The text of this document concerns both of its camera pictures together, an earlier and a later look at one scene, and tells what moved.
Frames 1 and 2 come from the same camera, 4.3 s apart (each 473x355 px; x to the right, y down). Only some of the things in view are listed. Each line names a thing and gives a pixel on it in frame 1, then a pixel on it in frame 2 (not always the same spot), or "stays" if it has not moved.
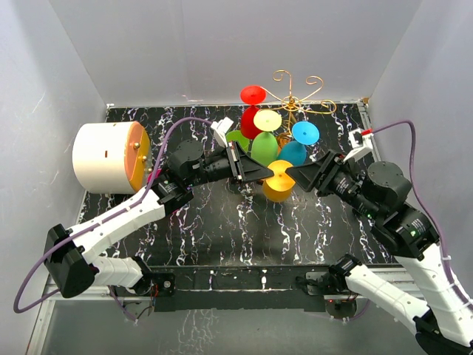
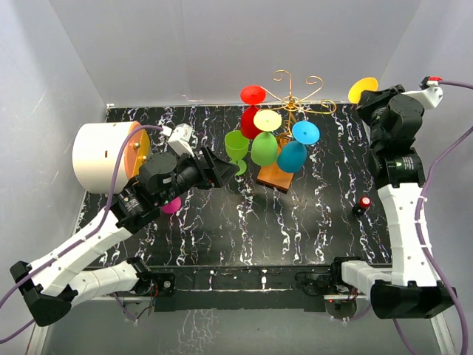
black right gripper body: (345, 184) → (368, 109)
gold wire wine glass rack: (292, 103) stays
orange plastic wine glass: (278, 188) → (355, 92)
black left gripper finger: (256, 171) → (224, 171)
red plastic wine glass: (253, 95) stays
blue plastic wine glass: (294, 151) stays
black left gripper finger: (247, 168) → (220, 168)
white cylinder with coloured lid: (112, 157) stays
